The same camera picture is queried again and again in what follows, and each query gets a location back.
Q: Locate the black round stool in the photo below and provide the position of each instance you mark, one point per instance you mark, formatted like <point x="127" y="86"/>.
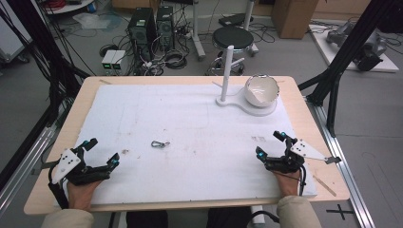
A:
<point x="233" y="37"/>

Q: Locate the small white power box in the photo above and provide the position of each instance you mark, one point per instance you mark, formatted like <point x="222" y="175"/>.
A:
<point x="118" y="60"/>
<point x="108" y="60"/>

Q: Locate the person's right hand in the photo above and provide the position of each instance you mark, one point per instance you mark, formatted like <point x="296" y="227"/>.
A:
<point x="288" y="185"/>

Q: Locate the brown cardboard box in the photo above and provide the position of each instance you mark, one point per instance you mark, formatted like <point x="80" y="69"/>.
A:
<point x="293" y="17"/>

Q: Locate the white platform board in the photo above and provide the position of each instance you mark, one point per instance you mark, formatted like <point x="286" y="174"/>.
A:
<point x="388" y="65"/>

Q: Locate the clear plastic sheet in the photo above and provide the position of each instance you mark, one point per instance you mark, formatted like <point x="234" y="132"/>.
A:
<point x="92" y="20"/>

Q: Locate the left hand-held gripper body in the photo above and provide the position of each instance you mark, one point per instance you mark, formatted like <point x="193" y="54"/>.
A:
<point x="68" y="163"/>

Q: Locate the aluminium rail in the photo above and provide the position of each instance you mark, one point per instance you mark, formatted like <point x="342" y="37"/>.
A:
<point x="28" y="158"/>
<point x="342" y="158"/>

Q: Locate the small metal carabiner clasp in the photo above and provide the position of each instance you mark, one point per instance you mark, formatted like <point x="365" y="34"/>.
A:
<point x="159" y="144"/>

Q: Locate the white pole stand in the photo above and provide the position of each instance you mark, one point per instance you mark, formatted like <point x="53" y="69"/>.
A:
<point x="227" y="71"/>

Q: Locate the white table leg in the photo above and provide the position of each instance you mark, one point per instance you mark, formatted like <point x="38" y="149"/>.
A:
<point x="257" y="213"/>

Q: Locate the white round table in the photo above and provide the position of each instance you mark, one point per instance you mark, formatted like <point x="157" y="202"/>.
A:
<point x="68" y="7"/>

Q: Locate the grey machine on platform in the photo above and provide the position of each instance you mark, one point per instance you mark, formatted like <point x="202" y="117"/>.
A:
<point x="370" y="47"/>

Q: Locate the thin wooden stick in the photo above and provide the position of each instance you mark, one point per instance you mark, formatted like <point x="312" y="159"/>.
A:
<point x="324" y="186"/>

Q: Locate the white foam board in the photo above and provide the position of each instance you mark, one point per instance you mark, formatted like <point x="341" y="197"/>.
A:
<point x="190" y="120"/>

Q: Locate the person's left hand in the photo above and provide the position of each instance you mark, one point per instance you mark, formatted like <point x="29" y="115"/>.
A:
<point x="80" y="194"/>

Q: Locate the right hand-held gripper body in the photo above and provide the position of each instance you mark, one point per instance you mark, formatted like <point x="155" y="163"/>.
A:
<point x="305" y="150"/>

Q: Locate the white eggshell bowl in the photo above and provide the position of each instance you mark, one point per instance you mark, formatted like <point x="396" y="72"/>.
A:
<point x="262" y="91"/>

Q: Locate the black computer tower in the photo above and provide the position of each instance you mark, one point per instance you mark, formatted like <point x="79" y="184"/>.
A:
<point x="141" y="30"/>
<point x="165" y="25"/>

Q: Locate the white desk leg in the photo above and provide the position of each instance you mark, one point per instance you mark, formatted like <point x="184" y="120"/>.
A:
<point x="197" y="31"/>
<point x="250" y="12"/>

